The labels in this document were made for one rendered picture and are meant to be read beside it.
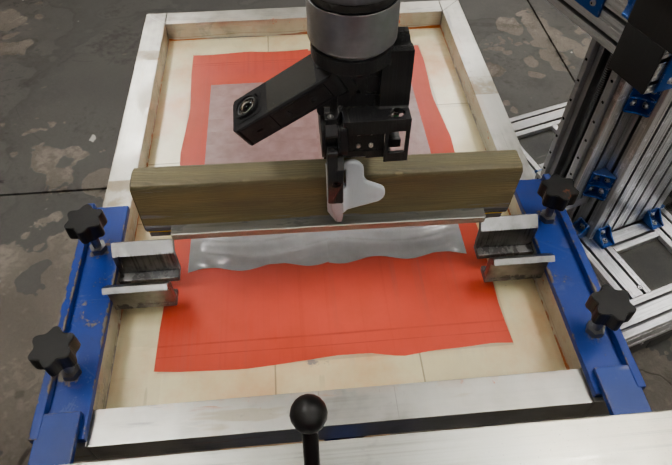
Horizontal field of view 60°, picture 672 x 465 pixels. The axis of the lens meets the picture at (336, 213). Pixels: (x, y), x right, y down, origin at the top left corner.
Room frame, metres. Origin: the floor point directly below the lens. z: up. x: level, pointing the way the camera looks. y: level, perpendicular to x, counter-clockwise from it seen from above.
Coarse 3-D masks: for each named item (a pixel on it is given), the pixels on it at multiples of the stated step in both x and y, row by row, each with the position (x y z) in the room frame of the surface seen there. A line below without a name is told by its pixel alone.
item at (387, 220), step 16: (480, 208) 0.43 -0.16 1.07; (192, 224) 0.40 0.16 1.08; (208, 224) 0.40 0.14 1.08; (224, 224) 0.40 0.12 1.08; (240, 224) 0.40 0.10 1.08; (256, 224) 0.40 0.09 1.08; (272, 224) 0.40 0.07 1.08; (288, 224) 0.40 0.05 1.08; (304, 224) 0.40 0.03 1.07; (320, 224) 0.40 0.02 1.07; (336, 224) 0.40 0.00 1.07; (352, 224) 0.40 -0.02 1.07; (368, 224) 0.40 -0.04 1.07; (384, 224) 0.41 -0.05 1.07; (400, 224) 0.41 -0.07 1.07; (416, 224) 0.41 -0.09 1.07; (432, 224) 0.41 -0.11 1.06
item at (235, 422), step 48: (144, 48) 0.86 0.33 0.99; (144, 96) 0.73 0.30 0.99; (480, 96) 0.73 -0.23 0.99; (144, 144) 0.63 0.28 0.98; (432, 384) 0.26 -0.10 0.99; (480, 384) 0.26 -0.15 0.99; (528, 384) 0.26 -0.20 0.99; (576, 384) 0.26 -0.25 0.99; (96, 432) 0.21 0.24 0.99; (144, 432) 0.21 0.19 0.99; (192, 432) 0.21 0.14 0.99; (240, 432) 0.21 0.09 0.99; (288, 432) 0.21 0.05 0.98; (336, 432) 0.21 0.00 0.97; (384, 432) 0.22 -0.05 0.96
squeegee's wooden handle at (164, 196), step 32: (288, 160) 0.43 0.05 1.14; (320, 160) 0.43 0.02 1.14; (416, 160) 0.44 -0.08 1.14; (448, 160) 0.44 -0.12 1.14; (480, 160) 0.44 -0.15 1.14; (512, 160) 0.44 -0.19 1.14; (160, 192) 0.40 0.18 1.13; (192, 192) 0.40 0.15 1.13; (224, 192) 0.40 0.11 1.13; (256, 192) 0.40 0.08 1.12; (288, 192) 0.41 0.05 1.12; (320, 192) 0.41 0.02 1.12; (416, 192) 0.42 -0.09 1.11; (448, 192) 0.42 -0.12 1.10; (480, 192) 0.43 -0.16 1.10; (512, 192) 0.43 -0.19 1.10; (160, 224) 0.40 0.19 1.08
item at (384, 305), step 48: (432, 96) 0.77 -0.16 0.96; (432, 144) 0.66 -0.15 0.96; (336, 288) 0.40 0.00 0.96; (384, 288) 0.40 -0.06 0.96; (432, 288) 0.40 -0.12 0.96; (480, 288) 0.40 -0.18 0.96; (336, 336) 0.33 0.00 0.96; (384, 336) 0.33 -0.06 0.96; (432, 336) 0.33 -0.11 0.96; (480, 336) 0.33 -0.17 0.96
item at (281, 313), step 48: (192, 96) 0.77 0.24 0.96; (240, 96) 0.77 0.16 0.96; (192, 144) 0.66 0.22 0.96; (240, 144) 0.66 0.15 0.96; (288, 144) 0.66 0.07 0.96; (192, 288) 0.40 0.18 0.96; (240, 288) 0.40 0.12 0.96; (288, 288) 0.40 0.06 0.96; (192, 336) 0.33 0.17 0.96; (240, 336) 0.33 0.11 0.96; (288, 336) 0.33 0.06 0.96
